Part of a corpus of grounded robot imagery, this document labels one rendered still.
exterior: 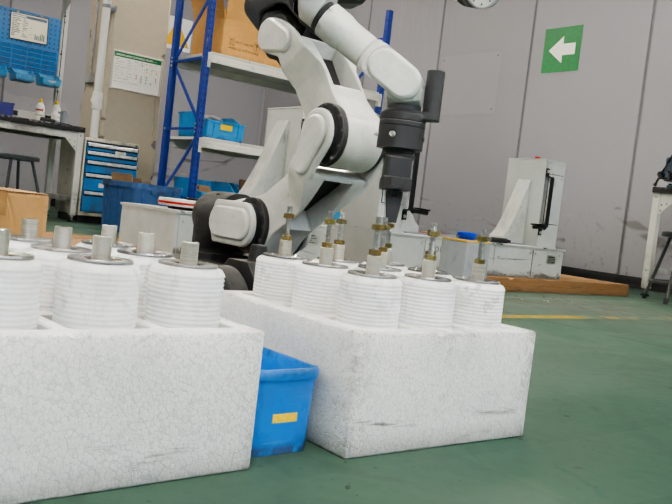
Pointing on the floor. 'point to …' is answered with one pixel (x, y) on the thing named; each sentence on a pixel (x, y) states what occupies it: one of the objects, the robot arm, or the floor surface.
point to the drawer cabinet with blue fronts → (93, 175)
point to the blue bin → (282, 404)
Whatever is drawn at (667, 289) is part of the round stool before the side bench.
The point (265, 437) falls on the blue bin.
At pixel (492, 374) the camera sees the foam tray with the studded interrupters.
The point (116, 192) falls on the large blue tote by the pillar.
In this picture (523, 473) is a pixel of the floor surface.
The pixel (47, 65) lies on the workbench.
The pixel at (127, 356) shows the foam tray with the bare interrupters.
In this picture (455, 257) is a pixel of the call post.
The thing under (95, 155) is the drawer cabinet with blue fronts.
